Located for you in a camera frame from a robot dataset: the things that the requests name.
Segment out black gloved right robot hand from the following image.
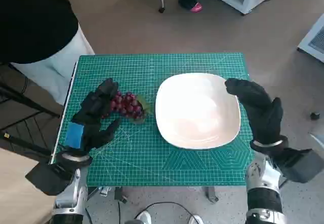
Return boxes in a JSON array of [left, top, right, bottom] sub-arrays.
[[224, 78, 284, 143]]

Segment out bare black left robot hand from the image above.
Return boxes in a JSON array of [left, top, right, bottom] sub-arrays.
[[63, 78, 123, 156]]

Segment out red toy grapes with leaf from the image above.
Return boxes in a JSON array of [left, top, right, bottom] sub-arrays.
[[102, 91, 152, 125]]

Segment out white square plate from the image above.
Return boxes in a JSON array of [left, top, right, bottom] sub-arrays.
[[155, 72, 241, 150]]

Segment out black metal rack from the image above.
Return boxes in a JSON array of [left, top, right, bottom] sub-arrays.
[[0, 61, 64, 164]]

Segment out green cutting mat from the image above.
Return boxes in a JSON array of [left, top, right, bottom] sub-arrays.
[[50, 52, 255, 187]]

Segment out silver table clamp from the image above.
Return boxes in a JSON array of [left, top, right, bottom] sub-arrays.
[[97, 186, 112, 197]]

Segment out grey table leg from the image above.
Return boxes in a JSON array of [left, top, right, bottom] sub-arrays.
[[204, 186, 219, 204], [114, 186, 129, 204]]

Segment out white vented appliance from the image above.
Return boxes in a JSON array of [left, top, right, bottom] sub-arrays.
[[296, 13, 324, 64]]

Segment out beige wooden board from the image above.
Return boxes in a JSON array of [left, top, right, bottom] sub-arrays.
[[0, 146, 55, 224]]

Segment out white left robot foot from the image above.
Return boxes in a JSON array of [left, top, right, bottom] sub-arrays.
[[136, 210, 152, 224]]

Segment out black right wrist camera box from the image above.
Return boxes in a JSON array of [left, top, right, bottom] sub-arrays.
[[274, 147, 320, 183]]

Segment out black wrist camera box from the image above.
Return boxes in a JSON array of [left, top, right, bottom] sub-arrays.
[[25, 162, 76, 196], [274, 147, 320, 183]]

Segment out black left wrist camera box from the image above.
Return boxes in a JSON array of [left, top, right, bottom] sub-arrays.
[[25, 162, 76, 196]]

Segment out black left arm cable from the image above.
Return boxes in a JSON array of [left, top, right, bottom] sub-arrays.
[[84, 206, 93, 224]]

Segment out black floor cable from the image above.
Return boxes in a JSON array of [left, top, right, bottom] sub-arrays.
[[134, 201, 200, 224]]

